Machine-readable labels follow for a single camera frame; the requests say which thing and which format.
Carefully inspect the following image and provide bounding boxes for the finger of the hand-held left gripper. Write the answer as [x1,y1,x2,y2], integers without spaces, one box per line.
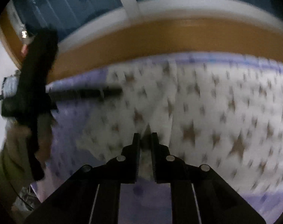
[47,86,123,102]

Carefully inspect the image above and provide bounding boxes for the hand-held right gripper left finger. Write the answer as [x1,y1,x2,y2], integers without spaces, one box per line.
[24,133,141,224]

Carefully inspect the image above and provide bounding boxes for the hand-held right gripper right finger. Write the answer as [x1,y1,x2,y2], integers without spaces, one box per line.
[151,133,267,224]

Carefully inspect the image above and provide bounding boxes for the white star print cloth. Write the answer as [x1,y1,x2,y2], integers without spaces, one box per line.
[76,55,283,197]

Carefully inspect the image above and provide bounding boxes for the person's left hand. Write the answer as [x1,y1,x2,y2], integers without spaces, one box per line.
[35,116,55,162]

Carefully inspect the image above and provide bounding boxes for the purple dotted bed sheet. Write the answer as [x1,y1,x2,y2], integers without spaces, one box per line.
[30,51,283,224]

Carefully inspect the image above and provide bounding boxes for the window with white frame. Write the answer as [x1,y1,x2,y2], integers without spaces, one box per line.
[6,0,283,50]

